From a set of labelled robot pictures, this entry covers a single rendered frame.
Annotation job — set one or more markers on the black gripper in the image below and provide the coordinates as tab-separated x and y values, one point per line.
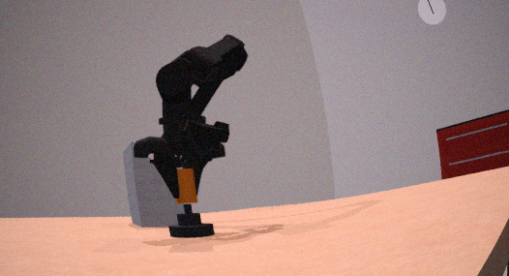
165	148

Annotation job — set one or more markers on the orange knob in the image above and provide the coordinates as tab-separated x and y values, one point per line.
186	185

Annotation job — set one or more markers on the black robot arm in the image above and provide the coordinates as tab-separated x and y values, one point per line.
205	67

